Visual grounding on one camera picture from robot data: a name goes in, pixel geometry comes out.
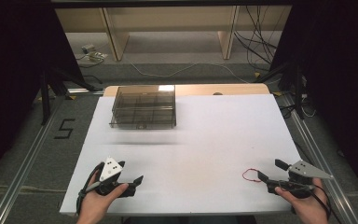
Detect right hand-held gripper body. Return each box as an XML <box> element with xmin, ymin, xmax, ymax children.
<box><xmin>266</xmin><ymin>160</ymin><xmax>335</xmax><ymax>200</ymax></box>

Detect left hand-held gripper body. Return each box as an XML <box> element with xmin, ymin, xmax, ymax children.
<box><xmin>94</xmin><ymin>156</ymin><xmax>137</xmax><ymax>199</ymax></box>

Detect red rubber band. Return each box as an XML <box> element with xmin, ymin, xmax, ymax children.
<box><xmin>241</xmin><ymin>168</ymin><xmax>263</xmax><ymax>183</ymax></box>

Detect person's left hand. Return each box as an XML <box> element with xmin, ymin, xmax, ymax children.
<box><xmin>76</xmin><ymin>173</ymin><xmax>130</xmax><ymax>224</ymax></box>

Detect person's right hand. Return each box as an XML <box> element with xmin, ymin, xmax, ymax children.
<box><xmin>274</xmin><ymin>177</ymin><xmax>330</xmax><ymax>224</ymax></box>

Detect smoky transparent drawer box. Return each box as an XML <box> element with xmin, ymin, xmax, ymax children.
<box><xmin>108</xmin><ymin>84</ymin><xmax>178</xmax><ymax>130</ymax></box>

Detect black metal stand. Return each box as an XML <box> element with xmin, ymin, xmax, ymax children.
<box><xmin>38</xmin><ymin>66</ymin><xmax>102</xmax><ymax>126</ymax></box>
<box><xmin>255</xmin><ymin>60</ymin><xmax>309</xmax><ymax>120</ymax></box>

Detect dark curtain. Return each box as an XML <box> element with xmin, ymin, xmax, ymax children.
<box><xmin>0</xmin><ymin>0</ymin><xmax>86</xmax><ymax>188</ymax></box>
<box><xmin>269</xmin><ymin>0</ymin><xmax>358</xmax><ymax>203</ymax></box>

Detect wooden table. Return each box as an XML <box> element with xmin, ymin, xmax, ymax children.
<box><xmin>103</xmin><ymin>82</ymin><xmax>271</xmax><ymax>98</ymax></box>

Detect white power strip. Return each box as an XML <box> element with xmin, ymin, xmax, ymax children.
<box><xmin>87</xmin><ymin>51</ymin><xmax>109</xmax><ymax>63</ymax></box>

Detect beige wooden shelf unit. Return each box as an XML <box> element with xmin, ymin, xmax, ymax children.
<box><xmin>54</xmin><ymin>5</ymin><xmax>294</xmax><ymax>62</ymax></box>

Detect aluminium rail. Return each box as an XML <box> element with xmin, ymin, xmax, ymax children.
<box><xmin>279</xmin><ymin>92</ymin><xmax>358</xmax><ymax>224</ymax></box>
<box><xmin>0</xmin><ymin>92</ymin><xmax>71</xmax><ymax>224</ymax></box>

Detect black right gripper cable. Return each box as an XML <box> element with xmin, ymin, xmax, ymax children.
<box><xmin>278</xmin><ymin>180</ymin><xmax>334</xmax><ymax>222</ymax></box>

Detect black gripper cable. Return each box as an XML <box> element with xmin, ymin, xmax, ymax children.
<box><xmin>278</xmin><ymin>180</ymin><xmax>334</xmax><ymax>222</ymax></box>
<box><xmin>75</xmin><ymin>161</ymin><xmax>106</xmax><ymax>217</ymax></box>

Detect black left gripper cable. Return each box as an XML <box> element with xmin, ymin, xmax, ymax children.
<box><xmin>75</xmin><ymin>161</ymin><xmax>106</xmax><ymax>217</ymax></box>

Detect bundle of black cables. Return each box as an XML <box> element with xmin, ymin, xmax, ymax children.
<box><xmin>233</xmin><ymin>5</ymin><xmax>282</xmax><ymax>73</ymax></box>

